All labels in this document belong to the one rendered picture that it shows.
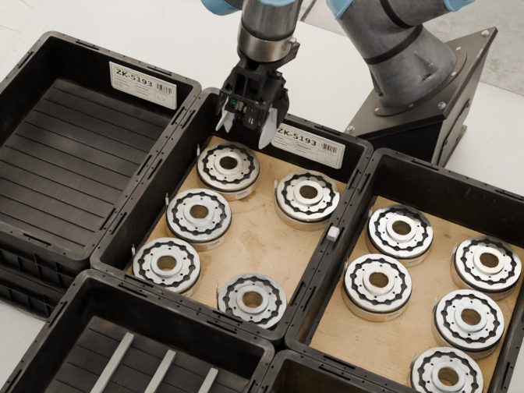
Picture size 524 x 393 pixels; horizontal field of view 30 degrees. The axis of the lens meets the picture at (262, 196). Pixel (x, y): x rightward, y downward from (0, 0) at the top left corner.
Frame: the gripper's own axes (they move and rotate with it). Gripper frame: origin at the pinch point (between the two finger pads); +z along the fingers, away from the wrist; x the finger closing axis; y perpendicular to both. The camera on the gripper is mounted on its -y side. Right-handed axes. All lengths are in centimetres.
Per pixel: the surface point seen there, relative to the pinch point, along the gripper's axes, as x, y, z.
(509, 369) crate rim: 48, 22, -1
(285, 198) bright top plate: 8.7, 2.2, 9.4
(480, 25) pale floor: 29, -158, 91
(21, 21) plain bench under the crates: -60, -30, 31
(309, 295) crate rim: 19.1, 22.2, 1.7
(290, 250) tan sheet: 13.0, 9.2, 12.1
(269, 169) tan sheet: 3.7, -4.8, 12.7
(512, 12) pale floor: 36, -169, 90
